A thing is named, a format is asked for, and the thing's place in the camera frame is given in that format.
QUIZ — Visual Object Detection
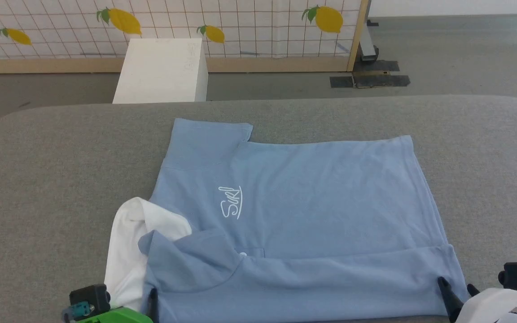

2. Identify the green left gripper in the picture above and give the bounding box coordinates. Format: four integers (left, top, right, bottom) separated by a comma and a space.
76, 287, 160, 323

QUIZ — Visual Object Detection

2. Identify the grey metal partition foot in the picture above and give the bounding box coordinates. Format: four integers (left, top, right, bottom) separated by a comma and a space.
358, 19, 379, 62

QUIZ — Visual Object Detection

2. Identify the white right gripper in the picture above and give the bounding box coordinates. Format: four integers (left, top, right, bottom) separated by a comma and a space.
437, 276, 517, 323

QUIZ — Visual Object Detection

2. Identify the white rectangular box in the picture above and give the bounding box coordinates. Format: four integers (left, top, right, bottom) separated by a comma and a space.
112, 38, 209, 105

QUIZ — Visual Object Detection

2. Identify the light blue polo shirt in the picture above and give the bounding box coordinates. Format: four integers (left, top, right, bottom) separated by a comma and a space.
104, 118, 471, 323

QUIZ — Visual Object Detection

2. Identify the lemon print partition screen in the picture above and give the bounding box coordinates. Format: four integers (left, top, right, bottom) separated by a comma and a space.
0, 0, 370, 74

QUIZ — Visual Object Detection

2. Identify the left cable with teal connector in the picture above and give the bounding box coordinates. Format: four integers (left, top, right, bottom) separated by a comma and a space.
61, 303, 96, 323

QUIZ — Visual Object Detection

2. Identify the long black floor tape patch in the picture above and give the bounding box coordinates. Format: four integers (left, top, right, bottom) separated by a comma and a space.
352, 74, 411, 88

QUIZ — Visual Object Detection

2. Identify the dark floor base plate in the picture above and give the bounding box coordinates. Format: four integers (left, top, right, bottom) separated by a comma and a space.
352, 60, 400, 73

